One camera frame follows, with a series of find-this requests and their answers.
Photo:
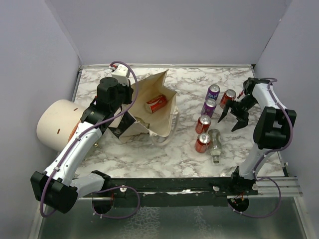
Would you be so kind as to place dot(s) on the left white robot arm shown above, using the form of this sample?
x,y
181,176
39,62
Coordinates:
x,y
93,123

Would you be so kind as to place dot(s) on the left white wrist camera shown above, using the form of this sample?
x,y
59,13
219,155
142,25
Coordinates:
x,y
121,74

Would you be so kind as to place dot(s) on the purple fanta can two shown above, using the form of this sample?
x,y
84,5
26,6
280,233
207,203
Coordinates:
x,y
213,92

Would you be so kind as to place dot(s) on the red cola can two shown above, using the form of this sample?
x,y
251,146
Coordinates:
x,y
229,94

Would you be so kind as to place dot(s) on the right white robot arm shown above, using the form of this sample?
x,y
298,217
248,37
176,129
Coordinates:
x,y
273,131

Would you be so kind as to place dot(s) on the beige canvas tote bag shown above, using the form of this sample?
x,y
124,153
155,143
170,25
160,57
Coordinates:
x,y
163,123

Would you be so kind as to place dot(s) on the clear glass bottle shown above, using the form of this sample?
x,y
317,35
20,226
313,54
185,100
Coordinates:
x,y
215,147

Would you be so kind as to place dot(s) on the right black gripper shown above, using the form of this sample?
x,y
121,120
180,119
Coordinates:
x,y
242,118

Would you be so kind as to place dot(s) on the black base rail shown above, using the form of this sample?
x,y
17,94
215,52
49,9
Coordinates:
x,y
182,192

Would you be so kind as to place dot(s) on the red cola can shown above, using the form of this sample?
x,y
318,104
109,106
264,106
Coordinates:
x,y
202,142

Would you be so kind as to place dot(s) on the red cola can four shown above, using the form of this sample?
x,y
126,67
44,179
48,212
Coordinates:
x,y
203,124

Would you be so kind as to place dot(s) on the red cola can three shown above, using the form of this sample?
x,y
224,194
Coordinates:
x,y
156,103

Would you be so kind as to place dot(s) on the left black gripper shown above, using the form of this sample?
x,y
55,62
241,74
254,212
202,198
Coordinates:
x,y
129,91

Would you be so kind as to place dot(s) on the purple fanta can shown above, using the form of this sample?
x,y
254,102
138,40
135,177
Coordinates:
x,y
209,107

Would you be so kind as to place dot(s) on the clear glass bottle two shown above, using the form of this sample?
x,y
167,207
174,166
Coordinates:
x,y
143,123

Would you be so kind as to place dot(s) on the cream cylindrical container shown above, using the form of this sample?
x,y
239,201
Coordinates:
x,y
58,124

